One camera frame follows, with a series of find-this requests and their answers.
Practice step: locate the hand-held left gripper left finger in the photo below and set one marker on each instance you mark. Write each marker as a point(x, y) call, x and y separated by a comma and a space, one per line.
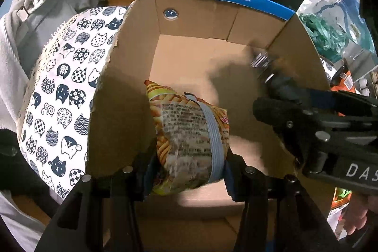
point(146, 181)

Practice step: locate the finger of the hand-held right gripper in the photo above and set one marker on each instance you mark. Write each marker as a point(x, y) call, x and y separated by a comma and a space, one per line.
point(322, 100)
point(280, 113)

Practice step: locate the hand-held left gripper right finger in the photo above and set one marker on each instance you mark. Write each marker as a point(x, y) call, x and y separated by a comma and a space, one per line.
point(231, 181)

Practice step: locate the light blue band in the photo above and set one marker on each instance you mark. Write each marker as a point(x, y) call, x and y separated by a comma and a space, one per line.
point(213, 137)

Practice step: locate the dark snack packet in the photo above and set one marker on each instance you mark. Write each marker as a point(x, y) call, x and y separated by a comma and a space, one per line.
point(262, 63)

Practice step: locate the yellow noodle snack bag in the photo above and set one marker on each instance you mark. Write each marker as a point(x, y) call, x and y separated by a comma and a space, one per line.
point(183, 134)

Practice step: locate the cardboard box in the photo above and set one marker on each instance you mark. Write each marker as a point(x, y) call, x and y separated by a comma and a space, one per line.
point(189, 63)

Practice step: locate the person's right hand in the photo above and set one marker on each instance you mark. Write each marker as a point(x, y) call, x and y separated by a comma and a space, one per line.
point(357, 216)

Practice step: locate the orange packet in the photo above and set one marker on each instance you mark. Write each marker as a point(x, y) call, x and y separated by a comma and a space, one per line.
point(339, 199)
point(342, 82)

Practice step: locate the green plastic bag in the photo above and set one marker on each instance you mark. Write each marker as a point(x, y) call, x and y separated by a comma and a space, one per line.
point(322, 36)

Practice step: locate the blue and white plastic bag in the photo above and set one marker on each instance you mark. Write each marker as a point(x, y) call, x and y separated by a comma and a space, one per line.
point(354, 21)

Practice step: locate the cat-print bedsheet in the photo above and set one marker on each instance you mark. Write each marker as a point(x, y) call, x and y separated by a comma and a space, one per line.
point(59, 92)

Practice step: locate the white cloth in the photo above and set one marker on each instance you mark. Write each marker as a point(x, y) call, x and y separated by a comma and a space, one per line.
point(17, 225)

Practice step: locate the light grey fleece garment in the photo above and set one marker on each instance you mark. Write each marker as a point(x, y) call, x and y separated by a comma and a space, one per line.
point(29, 33)

